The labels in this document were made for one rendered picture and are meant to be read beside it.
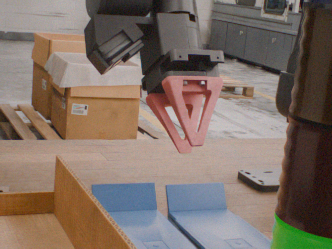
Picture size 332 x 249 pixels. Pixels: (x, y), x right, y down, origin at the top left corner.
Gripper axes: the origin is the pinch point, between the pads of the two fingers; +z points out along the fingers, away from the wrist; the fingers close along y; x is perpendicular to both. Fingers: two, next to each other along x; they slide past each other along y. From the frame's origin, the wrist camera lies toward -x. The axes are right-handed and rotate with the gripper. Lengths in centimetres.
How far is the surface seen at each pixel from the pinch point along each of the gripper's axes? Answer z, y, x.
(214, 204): 7.2, 0.5, 1.7
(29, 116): -114, -376, 51
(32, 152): -5.9, -28.2, -12.5
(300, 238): 14, 45, -18
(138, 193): 5.4, -0.2, -6.8
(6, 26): -446, -951, 126
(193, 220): 9.0, 2.9, -2.1
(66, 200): 5.8, 0.7, -14.7
